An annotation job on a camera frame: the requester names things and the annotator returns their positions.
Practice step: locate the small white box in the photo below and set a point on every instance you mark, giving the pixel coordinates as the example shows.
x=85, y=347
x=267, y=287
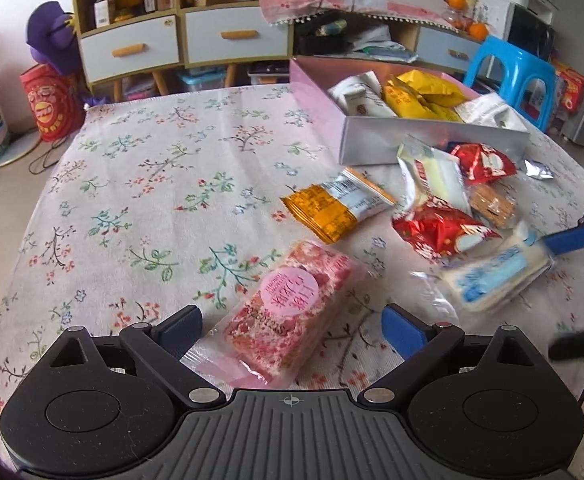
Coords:
x=103, y=13

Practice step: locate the wooden media stand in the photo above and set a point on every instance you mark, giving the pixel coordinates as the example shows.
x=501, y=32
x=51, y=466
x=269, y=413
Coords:
x=447, y=51

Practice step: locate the brown wafer packet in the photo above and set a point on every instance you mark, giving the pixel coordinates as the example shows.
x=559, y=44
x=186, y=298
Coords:
x=492, y=205

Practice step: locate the cream white snack packet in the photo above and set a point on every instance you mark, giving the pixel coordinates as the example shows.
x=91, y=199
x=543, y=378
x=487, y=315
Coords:
x=437, y=175

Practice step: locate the white and blue milk packet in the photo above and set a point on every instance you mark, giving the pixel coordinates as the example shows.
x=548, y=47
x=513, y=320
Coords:
x=492, y=275

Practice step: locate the pink nougat packet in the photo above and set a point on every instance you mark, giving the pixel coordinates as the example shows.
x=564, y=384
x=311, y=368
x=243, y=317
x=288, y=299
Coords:
x=287, y=320

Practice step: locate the black bag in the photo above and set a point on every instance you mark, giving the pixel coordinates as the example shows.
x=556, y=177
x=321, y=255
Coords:
x=322, y=42

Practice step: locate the white and green snack packet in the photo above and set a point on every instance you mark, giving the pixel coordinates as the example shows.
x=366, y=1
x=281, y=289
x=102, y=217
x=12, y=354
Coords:
x=489, y=110

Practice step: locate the crinkled yellow snack packet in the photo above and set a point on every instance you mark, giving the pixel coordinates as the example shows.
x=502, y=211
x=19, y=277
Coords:
x=432, y=84

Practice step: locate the orange printed box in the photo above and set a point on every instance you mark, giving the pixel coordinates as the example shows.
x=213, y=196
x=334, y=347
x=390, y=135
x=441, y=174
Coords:
x=571, y=91

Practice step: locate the tall wooden shelf cabinet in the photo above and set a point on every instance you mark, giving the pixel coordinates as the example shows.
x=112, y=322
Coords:
x=129, y=50

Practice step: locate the small red snack packet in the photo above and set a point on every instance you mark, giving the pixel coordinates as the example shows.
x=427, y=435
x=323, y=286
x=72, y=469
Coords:
x=482, y=162

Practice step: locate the pile of folded cloths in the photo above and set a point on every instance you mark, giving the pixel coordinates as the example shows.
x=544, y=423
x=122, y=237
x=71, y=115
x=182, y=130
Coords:
x=382, y=46

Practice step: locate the silver foil wrapper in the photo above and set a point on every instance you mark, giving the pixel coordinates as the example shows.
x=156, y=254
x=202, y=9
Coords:
x=539, y=170

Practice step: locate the red printed drum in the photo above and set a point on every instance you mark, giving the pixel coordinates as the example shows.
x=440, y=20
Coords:
x=49, y=105

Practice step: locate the purple plush toy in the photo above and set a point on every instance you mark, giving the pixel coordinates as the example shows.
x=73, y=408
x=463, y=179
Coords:
x=52, y=35

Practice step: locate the low wooden drawer cabinet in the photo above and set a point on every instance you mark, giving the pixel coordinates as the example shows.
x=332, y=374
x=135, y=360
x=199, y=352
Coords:
x=237, y=35

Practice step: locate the pink and silver box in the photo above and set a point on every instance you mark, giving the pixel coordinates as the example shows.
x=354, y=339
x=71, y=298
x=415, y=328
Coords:
x=372, y=141

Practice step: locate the clear storage bin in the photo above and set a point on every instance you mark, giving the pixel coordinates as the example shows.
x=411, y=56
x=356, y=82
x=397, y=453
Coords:
x=202, y=81
x=139, y=88
x=268, y=73

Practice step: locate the round white floor base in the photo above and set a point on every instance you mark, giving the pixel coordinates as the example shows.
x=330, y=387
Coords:
x=17, y=149

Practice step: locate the large red snack packet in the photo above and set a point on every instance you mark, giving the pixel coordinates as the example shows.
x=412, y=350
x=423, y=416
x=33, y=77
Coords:
x=434, y=227

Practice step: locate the white printed snack packet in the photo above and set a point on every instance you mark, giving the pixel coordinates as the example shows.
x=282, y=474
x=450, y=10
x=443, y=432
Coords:
x=359, y=97

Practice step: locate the black microwave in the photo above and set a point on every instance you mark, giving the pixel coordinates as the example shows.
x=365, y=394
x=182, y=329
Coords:
x=529, y=32

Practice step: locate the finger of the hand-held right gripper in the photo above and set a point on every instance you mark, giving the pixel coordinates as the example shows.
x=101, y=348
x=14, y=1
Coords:
x=579, y=344
x=569, y=238

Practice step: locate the pink fringed cloth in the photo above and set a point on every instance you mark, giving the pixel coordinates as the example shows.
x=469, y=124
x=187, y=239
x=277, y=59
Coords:
x=297, y=2

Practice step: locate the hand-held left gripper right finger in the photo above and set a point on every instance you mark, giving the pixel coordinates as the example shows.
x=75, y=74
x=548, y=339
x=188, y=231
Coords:
x=403, y=330

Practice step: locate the orange and silver snack packet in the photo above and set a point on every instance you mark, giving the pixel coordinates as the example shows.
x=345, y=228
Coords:
x=332, y=210

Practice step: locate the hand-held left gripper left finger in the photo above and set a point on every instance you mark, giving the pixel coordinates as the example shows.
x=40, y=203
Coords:
x=179, y=332

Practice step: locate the blue plastic stool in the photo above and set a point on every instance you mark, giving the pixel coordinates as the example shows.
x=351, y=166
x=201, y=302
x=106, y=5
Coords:
x=512, y=67

